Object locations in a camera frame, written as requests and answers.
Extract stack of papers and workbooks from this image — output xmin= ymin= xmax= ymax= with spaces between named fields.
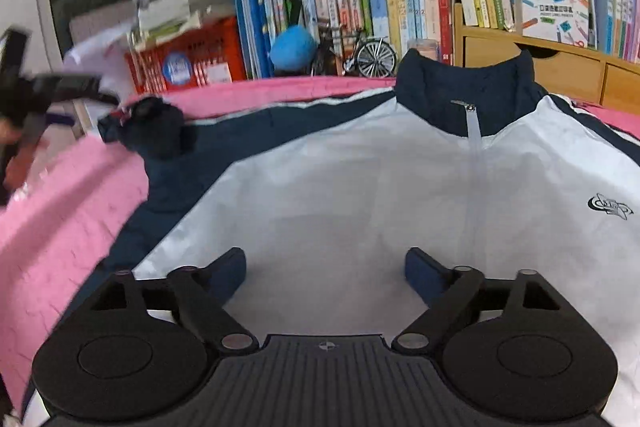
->
xmin=131 ymin=0 xmax=236 ymax=52

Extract white and navy jacket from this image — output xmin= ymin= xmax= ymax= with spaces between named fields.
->
xmin=20 ymin=48 xmax=640 ymax=427

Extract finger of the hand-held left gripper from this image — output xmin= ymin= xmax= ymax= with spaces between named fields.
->
xmin=45 ymin=77 xmax=121 ymax=128

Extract model bicycle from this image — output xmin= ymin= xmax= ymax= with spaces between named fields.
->
xmin=310 ymin=24 xmax=398 ymax=78

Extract wooden drawer organizer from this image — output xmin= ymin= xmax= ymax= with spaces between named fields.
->
xmin=452 ymin=4 xmax=640 ymax=120

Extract red plastic crate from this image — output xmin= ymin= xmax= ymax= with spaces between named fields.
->
xmin=124 ymin=17 xmax=248 ymax=95

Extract row of tall blue books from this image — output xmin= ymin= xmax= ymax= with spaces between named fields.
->
xmin=231 ymin=0 xmax=301 ymax=80

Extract loose white paper sheets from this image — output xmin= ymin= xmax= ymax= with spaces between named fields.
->
xmin=62 ymin=29 xmax=136 ymax=68

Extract row of colourful spined books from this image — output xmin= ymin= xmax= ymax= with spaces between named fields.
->
xmin=295 ymin=0 xmax=453 ymax=65

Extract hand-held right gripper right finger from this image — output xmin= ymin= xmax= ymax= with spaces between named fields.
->
xmin=391 ymin=247 xmax=563 ymax=354

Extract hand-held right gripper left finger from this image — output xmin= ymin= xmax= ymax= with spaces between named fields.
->
xmin=90 ymin=247 xmax=261 ymax=354

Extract pink bunny print blanket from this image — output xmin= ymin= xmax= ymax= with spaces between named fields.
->
xmin=0 ymin=74 xmax=640 ymax=413

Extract white grid board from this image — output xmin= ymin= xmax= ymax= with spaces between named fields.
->
xmin=69 ymin=14 xmax=138 ymax=38

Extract white box with pencil print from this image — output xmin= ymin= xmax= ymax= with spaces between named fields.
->
xmin=515 ymin=0 xmax=591 ymax=48

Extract round blue plush ball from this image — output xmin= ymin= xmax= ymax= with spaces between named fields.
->
xmin=270 ymin=25 xmax=319 ymax=72

